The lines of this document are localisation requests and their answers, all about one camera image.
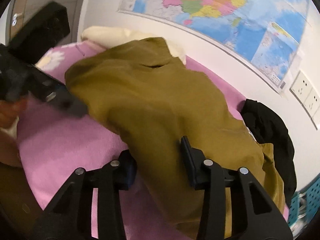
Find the olive brown corduroy garment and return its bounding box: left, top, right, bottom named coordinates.
left=65, top=37, right=285, bottom=238

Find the person's left hand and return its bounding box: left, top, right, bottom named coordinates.
left=0, top=98, right=28, bottom=129

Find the blue perforated plastic basket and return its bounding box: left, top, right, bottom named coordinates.
left=287, top=175, right=319, bottom=238

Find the pink printed bed sheet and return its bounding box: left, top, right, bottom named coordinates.
left=17, top=41, right=290, bottom=240

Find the cream pillow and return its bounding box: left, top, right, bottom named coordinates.
left=80, top=26, right=187, bottom=64

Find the black garment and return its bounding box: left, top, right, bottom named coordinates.
left=240, top=99, right=297, bottom=206

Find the white wall socket panel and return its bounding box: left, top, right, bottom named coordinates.
left=290, top=71, right=319, bottom=131

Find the colourful wall map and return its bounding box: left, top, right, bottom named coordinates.
left=119, top=0, right=311, bottom=92

